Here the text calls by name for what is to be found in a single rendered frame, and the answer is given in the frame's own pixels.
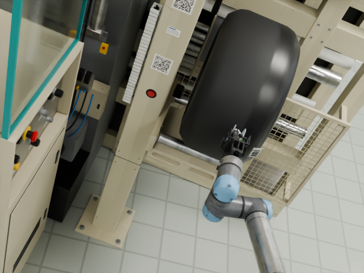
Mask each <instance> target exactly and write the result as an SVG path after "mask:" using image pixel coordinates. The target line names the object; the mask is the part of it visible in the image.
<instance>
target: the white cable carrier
mask: <svg viewBox="0 0 364 273"><path fill-rule="evenodd" d="M162 7H163V6H162V5H161V4H158V3H156V2H154V4H153V5H152V7H151V9H150V12H149V16H148V19H147V22H146V26H145V29H144V32H143V35H142V38H141V41H140V45H139V49H138V52H137V54H136V58H135V61H134V64H133V68H132V71H131V74H130V77H129V80H128V84H127V87H126V90H125V94H124V96H123V99H122V100H123V101H124V102H127V103H130V102H131V100H133V98H134V92H135V89H136V86H137V83H138V80H139V77H140V74H141V70H142V67H143V65H144V62H145V61H146V58H147V52H148V49H149V47H150V44H151V40H152V38H153V34H154V31H155V28H156V26H157V22H158V19H159V16H160V15H161V12H162V10H161V9H162Z"/></svg>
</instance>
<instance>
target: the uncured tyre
mask: <svg viewBox="0 0 364 273"><path fill-rule="evenodd" d="M300 50H301V48H300V44H299V41H298V39H297V37H296V34H295V32H294V31H293V30H291V29H290V28H289V27H288V26H286V25H283V24H281V23H278V22H276V21H274V20H271V19H269V18H267V17H264V16H262V15H259V14H257V13H255V12H253V11H250V10H245V9H239V10H236V11H233V12H231V13H228V15H227V16H226V18H225V19H224V21H223V22H222V24H221V25H220V27H219V29H218V31H217V34H216V36H215V38H214V40H213V42H212V45H211V47H210V50H209V52H208V54H207V57H206V59H205V61H204V64H203V66H202V68H201V71H200V73H199V76H198V78H197V81H196V84H195V85H194V88H193V91H192V93H191V96H190V98H189V101H188V103H187V106H186V108H185V111H184V114H183V117H182V120H181V125H180V130H179V133H180V135H181V138H182V140H183V142H184V144H185V145H187V146H188V147H189V148H191V149H193V150H195V151H198V152H200V153H203V154H206V155H208V156H210V157H213V158H215V159H218V160H221V158H222V156H223V153H222V152H221V150H222V148H221V147H220V143H221V140H222V138H223V137H226V136H227V134H228V133H229V132H230V131H231V129H233V128H234V126H235V125H236V128H235V129H239V130H240V132H241V133H242V131H244V129H246V132H245V134H244V137H246V138H247V140H248V138H249V136H251V138H250V144H249V147H248V148H247V150H246V152H245V155H244V156H243V157H242V159H243V163H244V162H246V161H249V160H251V159H252V158H253V157H248V155H249V153H250V152H251V150H252V149H253V148H261V147H262V146H263V144H264V142H265V141H266V139H267V137H268V135H269V134H270V132H271V130H272V128H273V126H274V124H275V122H276V120H277V118H278V116H279V114H280V112H281V109H282V107H283V105H284V103H285V100H286V98H287V95H288V93H289V90H290V87H291V84H292V82H293V79H294V76H295V73H296V69H297V65H298V61H299V58H300ZM247 140H246V143H247Z"/></svg>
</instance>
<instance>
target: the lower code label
mask: <svg viewBox="0 0 364 273"><path fill-rule="evenodd" d="M172 63H173V61H172V60H170V59H168V58H165V57H163V56H160V55H158V54H155V56H154V59H153V62H152V65H151V68H152V69H154V70H157V71H159V72H161V73H164V74H166V75H168V74H169V72H170V69H171V66H172Z"/></svg>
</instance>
